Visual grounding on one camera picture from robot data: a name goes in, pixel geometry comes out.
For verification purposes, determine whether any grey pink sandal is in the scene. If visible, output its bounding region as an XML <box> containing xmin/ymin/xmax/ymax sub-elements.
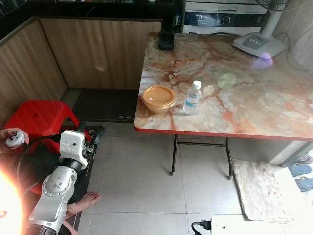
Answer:
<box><xmin>291</xmin><ymin>154</ymin><xmax>313</xmax><ymax>165</ymax></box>

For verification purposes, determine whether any person's black trouser leg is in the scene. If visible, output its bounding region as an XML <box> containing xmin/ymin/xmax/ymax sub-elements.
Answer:
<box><xmin>20</xmin><ymin>146</ymin><xmax>79</xmax><ymax>196</ymax></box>

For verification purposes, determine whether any marble top folding table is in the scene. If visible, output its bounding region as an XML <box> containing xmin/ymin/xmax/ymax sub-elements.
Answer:
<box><xmin>134</xmin><ymin>32</ymin><xmax>313</xmax><ymax>179</ymax></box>

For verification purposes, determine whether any black countertop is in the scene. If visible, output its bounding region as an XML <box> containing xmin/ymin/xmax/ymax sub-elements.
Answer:
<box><xmin>0</xmin><ymin>0</ymin><xmax>181</xmax><ymax>40</ymax></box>

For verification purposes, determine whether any white handheld controller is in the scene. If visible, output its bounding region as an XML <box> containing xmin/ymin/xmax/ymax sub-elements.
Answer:
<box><xmin>6</xmin><ymin>135</ymin><xmax>28</xmax><ymax>150</ymax></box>

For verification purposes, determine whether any blue sandal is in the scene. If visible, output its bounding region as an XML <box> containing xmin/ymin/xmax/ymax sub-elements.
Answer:
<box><xmin>293</xmin><ymin>164</ymin><xmax>313</xmax><ymax>192</ymax></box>

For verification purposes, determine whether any white washing machine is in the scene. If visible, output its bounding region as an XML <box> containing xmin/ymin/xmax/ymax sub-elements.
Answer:
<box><xmin>183</xmin><ymin>0</ymin><xmax>269</xmax><ymax>35</ymax></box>

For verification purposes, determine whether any black power plug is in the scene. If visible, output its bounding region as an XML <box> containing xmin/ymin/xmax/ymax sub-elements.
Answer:
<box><xmin>192</xmin><ymin>220</ymin><xmax>213</xmax><ymax>235</ymax></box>

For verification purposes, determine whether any clear plastic water bottle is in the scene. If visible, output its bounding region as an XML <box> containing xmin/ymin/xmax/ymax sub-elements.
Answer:
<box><xmin>183</xmin><ymin>80</ymin><xmax>202</xmax><ymax>115</ymax></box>

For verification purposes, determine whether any person's hand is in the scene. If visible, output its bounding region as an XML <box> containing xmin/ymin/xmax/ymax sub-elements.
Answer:
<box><xmin>0</xmin><ymin>127</ymin><xmax>25</xmax><ymax>146</ymax></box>

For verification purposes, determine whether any white power strip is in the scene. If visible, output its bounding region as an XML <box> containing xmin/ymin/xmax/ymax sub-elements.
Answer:
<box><xmin>210</xmin><ymin>215</ymin><xmax>282</xmax><ymax>235</ymax></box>

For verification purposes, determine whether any red plastic stool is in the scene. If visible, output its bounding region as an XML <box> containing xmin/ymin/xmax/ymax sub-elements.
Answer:
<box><xmin>2</xmin><ymin>100</ymin><xmax>84</xmax><ymax>147</ymax></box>

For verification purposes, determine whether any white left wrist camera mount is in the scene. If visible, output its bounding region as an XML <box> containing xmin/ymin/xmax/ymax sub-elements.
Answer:
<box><xmin>60</xmin><ymin>130</ymin><xmax>89</xmax><ymax>169</ymax></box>

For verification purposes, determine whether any white standing fan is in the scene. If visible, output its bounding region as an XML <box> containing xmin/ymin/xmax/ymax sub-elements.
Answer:
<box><xmin>232</xmin><ymin>0</ymin><xmax>313</xmax><ymax>59</ymax></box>

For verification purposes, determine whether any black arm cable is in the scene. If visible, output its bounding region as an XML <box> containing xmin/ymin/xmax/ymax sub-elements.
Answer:
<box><xmin>17</xmin><ymin>135</ymin><xmax>63</xmax><ymax>196</ymax></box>

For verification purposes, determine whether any person's bare foot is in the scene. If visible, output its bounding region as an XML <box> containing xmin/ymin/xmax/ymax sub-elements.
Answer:
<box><xmin>66</xmin><ymin>192</ymin><xmax>101</xmax><ymax>219</ymax></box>

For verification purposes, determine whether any orange lidded bowl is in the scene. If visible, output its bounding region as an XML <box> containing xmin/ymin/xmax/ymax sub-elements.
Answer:
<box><xmin>142</xmin><ymin>85</ymin><xmax>177</xmax><ymax>114</ymax></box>

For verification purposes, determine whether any marble pattern floor mat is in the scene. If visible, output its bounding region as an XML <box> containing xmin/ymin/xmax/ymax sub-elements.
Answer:
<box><xmin>232</xmin><ymin>159</ymin><xmax>294</xmax><ymax>223</ymax></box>

